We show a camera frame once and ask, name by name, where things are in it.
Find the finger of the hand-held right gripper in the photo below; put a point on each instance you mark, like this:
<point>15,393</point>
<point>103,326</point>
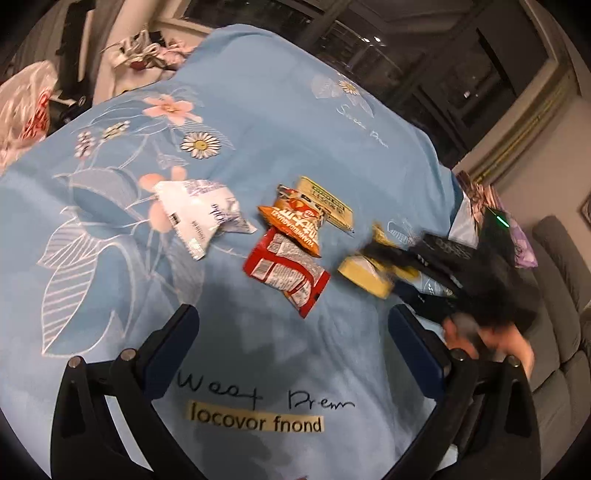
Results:
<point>390,261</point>

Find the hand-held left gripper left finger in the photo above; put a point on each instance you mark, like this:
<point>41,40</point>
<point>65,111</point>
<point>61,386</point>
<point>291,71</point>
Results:
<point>171,346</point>

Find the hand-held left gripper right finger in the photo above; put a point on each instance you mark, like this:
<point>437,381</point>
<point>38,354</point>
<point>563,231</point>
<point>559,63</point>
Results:
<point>414,350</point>

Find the white snack packet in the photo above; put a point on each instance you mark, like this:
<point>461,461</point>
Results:
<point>194,212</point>

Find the person's right hand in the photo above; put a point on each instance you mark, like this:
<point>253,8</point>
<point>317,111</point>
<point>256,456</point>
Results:
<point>508,346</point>

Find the purple floral cloth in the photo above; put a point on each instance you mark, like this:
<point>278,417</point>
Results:
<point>525,244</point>

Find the grey sofa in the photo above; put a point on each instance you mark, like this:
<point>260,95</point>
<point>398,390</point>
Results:
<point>563,295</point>

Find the yellow green snack packet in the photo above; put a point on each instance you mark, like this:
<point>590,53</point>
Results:
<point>328,203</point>

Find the red snack packet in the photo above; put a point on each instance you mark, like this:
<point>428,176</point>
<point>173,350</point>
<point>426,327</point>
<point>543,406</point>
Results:
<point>295,277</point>

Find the orange snack packet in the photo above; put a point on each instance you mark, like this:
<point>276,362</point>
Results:
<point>295,226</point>

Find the blue floral blanket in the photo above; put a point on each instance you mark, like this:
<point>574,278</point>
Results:
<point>277,115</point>

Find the dark glass window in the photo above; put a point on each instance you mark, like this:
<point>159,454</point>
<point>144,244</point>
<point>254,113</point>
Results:
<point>415,55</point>

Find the white red plastic bag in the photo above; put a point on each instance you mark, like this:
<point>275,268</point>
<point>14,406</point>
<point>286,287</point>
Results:
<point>23,106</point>

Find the pile of white pink clothes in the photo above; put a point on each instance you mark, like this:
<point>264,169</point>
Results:
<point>143,50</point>

